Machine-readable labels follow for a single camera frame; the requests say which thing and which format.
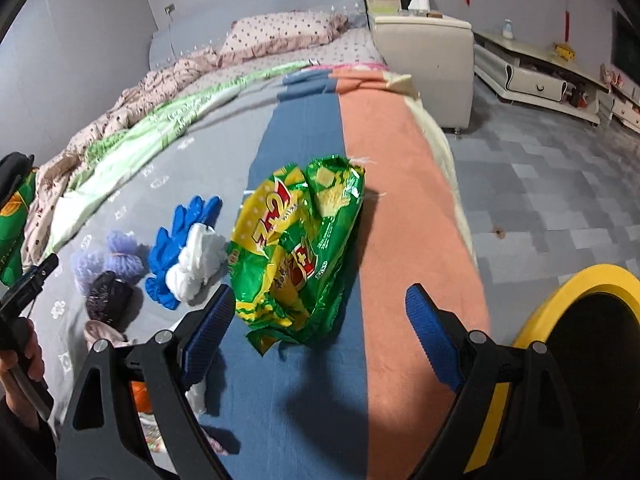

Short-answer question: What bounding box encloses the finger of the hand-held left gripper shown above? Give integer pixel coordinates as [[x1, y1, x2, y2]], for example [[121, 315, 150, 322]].
[[0, 254, 60, 322], [0, 152, 35, 206]]

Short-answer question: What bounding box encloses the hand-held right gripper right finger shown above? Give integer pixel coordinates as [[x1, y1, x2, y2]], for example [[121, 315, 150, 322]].
[[404, 284, 588, 480]]

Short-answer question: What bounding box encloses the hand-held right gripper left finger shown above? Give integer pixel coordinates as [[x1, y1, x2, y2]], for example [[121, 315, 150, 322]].
[[56, 285, 237, 480]]

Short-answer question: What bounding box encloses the small green snack bag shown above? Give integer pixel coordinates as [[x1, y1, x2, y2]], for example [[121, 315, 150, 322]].
[[0, 169, 40, 287]]

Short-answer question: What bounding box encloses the pink cloth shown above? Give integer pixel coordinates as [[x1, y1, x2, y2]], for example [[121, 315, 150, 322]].
[[84, 320, 129, 352]]

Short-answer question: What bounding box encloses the blue rubber glove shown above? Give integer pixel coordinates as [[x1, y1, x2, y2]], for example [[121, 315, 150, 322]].
[[145, 195, 223, 311]]

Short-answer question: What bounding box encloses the large green yellow snack bag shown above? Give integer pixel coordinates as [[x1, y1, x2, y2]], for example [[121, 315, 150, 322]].
[[227, 156, 367, 357]]

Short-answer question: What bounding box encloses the yellow rimmed bin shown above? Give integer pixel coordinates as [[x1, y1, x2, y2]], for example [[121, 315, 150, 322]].
[[462, 265, 640, 480]]

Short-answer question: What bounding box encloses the person's left forearm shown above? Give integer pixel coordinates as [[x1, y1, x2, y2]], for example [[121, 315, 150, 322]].
[[0, 397, 60, 480]]

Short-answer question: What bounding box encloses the person's left hand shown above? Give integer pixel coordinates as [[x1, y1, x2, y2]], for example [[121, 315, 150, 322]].
[[0, 326, 47, 427]]

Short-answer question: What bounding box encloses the white crumpled tissue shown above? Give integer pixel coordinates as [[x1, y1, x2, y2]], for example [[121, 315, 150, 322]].
[[185, 384, 209, 416]]

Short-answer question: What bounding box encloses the dark purple crumpled bag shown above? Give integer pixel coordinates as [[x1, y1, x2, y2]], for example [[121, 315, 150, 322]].
[[86, 271, 135, 322]]

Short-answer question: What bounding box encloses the lavender fluffy pouf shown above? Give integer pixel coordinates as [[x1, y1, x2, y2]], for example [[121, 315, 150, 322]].
[[70, 230, 147, 297]]

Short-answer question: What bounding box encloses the printed snack wrapper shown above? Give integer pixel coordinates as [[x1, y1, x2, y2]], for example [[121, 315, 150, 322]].
[[140, 412, 229, 467]]

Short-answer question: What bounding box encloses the pink floral quilt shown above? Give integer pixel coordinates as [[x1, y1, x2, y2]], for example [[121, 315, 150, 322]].
[[22, 52, 227, 256]]

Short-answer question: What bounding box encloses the green patterned blanket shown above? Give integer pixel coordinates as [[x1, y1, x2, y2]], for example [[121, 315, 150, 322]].
[[50, 60, 322, 257]]

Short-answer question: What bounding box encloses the blue orange striped blanket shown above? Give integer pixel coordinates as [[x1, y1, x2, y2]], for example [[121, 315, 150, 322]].
[[205, 67, 493, 480]]

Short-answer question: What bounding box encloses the grey flowered bedsheet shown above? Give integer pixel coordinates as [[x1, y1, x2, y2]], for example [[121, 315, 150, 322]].
[[30, 80, 312, 480]]

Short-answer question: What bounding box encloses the cream low media stand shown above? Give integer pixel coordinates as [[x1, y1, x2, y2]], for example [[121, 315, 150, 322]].
[[472, 30, 640, 134]]

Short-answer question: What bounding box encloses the cream bedside cabinet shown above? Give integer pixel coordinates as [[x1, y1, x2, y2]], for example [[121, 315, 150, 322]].
[[361, 0, 475, 137]]

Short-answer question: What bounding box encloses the pink dotted pillow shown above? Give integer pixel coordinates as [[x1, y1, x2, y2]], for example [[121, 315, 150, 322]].
[[218, 11, 349, 67]]

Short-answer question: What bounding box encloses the wall television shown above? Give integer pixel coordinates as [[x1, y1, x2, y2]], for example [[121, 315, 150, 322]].
[[612, 10, 640, 74]]

